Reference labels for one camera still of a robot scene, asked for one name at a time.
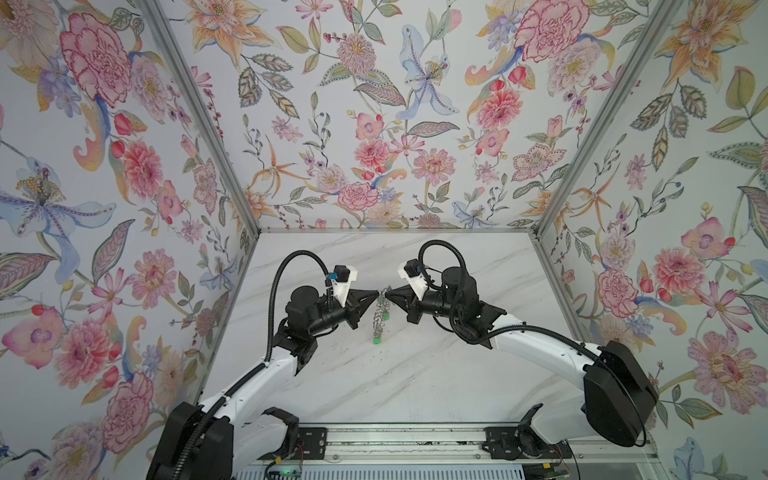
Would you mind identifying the round metal key organizer disc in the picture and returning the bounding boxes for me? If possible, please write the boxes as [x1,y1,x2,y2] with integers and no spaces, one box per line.
[373,288,390,340]

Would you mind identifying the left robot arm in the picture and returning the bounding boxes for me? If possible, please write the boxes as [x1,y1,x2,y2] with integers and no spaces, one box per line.
[147,285,379,479]

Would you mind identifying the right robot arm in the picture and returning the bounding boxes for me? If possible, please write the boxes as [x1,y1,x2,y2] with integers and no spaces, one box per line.
[386,260,658,451]

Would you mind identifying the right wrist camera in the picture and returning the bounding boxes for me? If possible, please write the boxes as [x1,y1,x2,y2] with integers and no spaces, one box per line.
[398,259,429,300]

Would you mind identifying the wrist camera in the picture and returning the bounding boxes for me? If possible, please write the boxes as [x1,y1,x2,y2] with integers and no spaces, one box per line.
[329,265,358,307]
[398,259,429,300]

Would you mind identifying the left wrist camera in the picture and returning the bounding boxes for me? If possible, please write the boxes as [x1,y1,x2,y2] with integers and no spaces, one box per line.
[329,265,358,307]

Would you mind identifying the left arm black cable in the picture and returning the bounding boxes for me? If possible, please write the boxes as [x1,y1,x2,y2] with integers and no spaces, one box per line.
[263,250,331,361]

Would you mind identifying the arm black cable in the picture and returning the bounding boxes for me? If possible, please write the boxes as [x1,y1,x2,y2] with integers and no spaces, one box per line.
[263,250,331,361]
[418,239,469,289]

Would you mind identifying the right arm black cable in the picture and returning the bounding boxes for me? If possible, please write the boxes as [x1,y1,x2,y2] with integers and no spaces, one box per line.
[418,239,469,289]

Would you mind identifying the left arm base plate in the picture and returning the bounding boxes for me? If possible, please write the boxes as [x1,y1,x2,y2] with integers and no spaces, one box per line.
[259,427,328,461]

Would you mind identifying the aluminium mounting rail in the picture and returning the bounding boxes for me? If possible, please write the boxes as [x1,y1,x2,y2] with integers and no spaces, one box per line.
[233,423,659,472]

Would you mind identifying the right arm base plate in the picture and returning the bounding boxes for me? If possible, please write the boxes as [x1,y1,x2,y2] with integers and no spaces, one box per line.
[481,426,573,461]

